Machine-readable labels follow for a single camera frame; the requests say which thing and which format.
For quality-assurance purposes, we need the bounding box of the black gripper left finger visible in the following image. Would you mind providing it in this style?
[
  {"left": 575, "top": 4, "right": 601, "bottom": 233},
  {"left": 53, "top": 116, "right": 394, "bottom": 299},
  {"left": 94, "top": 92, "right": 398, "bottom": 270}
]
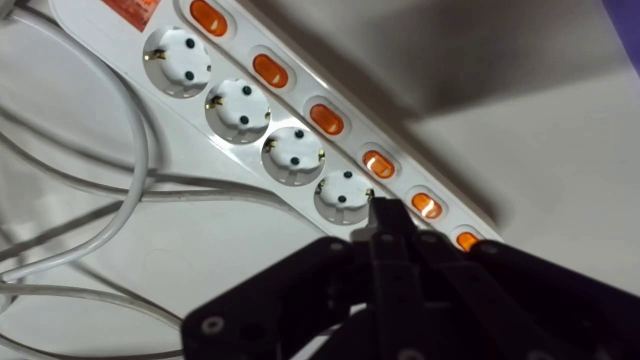
[{"left": 179, "top": 195, "right": 428, "bottom": 360}]

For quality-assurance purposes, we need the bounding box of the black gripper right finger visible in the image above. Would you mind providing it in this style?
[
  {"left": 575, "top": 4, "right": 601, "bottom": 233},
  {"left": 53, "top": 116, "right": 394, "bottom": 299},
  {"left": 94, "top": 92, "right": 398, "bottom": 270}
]
[{"left": 388, "top": 198, "right": 640, "bottom": 360}]

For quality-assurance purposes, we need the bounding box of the white six-socket power strip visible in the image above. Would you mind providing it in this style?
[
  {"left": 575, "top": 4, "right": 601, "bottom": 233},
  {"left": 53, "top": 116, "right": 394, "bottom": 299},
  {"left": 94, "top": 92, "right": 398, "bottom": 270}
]
[{"left": 46, "top": 0, "right": 503, "bottom": 254}]

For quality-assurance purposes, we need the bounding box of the purple paper sheet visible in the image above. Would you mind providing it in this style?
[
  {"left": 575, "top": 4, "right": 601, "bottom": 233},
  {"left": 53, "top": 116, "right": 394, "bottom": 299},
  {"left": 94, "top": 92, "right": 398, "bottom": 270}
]
[{"left": 599, "top": 0, "right": 640, "bottom": 77}]

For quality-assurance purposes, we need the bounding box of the orange rocker switch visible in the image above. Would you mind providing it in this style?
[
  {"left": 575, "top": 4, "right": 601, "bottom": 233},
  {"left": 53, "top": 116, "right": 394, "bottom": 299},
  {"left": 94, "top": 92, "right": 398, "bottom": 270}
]
[
  {"left": 454, "top": 230, "right": 481, "bottom": 254},
  {"left": 250, "top": 51, "right": 292, "bottom": 92},
  {"left": 188, "top": 0, "right": 229, "bottom": 40},
  {"left": 409, "top": 190, "right": 445, "bottom": 222},
  {"left": 308, "top": 101, "right": 347, "bottom": 137},
  {"left": 359, "top": 148, "right": 398, "bottom": 181}
]

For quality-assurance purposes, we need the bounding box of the white power cord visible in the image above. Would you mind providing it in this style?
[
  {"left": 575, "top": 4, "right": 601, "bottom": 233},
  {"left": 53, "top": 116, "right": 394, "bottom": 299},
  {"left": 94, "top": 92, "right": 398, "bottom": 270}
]
[{"left": 0, "top": 0, "right": 375, "bottom": 360}]

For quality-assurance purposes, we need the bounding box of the red illuminated main switch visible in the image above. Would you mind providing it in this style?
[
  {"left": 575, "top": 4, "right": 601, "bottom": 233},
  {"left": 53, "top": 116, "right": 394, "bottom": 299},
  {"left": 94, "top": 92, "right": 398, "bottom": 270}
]
[{"left": 99, "top": 0, "right": 164, "bottom": 33}]

